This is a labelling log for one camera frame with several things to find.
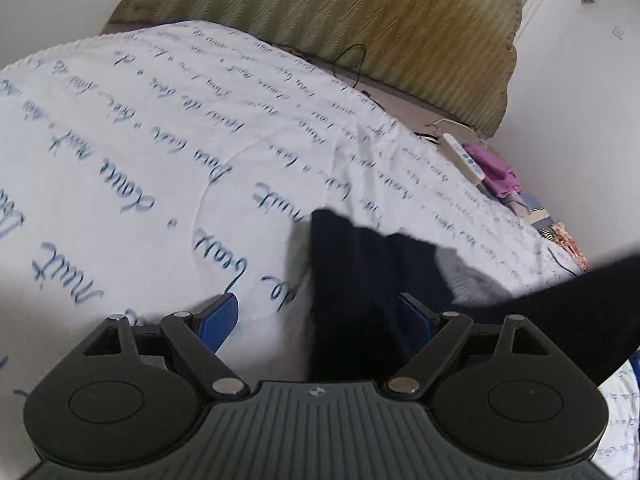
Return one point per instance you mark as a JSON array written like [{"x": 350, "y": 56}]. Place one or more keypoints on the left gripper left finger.
[{"x": 194, "y": 339}]

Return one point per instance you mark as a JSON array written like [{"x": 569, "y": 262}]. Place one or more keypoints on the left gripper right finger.
[{"x": 433, "y": 340}]

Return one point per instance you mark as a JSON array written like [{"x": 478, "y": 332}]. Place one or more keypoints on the navy and grey sweater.
[{"x": 362, "y": 333}]

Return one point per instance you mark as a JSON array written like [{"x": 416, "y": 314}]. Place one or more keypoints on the pile of colourful clothes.
[{"x": 533, "y": 212}]

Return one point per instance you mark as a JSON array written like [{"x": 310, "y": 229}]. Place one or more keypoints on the purple cloth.
[{"x": 500, "y": 178}]

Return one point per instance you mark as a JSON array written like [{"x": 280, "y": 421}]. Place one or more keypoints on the white remote control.
[{"x": 455, "y": 152}]

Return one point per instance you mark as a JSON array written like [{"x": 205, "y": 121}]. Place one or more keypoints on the white script-printed bedspread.
[{"x": 149, "y": 172}]

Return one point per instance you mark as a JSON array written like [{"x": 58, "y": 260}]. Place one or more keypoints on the olive tufted headboard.
[{"x": 457, "y": 55}]

